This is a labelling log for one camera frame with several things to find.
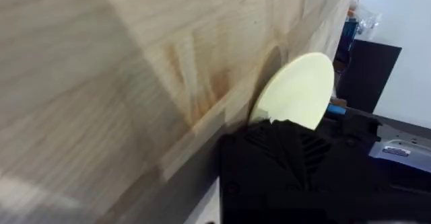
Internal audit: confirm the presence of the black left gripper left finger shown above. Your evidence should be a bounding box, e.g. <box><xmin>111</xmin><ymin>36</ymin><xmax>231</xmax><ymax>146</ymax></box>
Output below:
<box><xmin>219</xmin><ymin>118</ymin><xmax>311</xmax><ymax>224</ymax></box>

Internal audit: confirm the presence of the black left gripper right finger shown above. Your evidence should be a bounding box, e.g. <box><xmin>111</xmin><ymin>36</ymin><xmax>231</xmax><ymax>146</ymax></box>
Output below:
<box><xmin>298</xmin><ymin>128</ymin><xmax>358</xmax><ymax>224</ymax></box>

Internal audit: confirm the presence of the pale yellow plate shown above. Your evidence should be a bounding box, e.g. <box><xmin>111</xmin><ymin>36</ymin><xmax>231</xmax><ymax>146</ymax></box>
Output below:
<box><xmin>248</xmin><ymin>51</ymin><xmax>335</xmax><ymax>131</ymax></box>

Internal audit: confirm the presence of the blue bar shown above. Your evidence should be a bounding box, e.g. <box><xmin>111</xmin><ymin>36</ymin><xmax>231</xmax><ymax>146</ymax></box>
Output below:
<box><xmin>327</xmin><ymin>103</ymin><xmax>347</xmax><ymax>116</ymax></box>

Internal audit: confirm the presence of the black flat panel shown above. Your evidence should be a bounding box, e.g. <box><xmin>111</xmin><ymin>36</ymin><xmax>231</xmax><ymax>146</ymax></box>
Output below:
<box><xmin>336</xmin><ymin>38</ymin><xmax>403</xmax><ymax>114</ymax></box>

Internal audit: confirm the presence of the clear plastic bag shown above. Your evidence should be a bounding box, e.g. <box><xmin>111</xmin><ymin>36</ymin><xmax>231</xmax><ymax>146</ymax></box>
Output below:
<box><xmin>355</xmin><ymin>7</ymin><xmax>383</xmax><ymax>42</ymax></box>

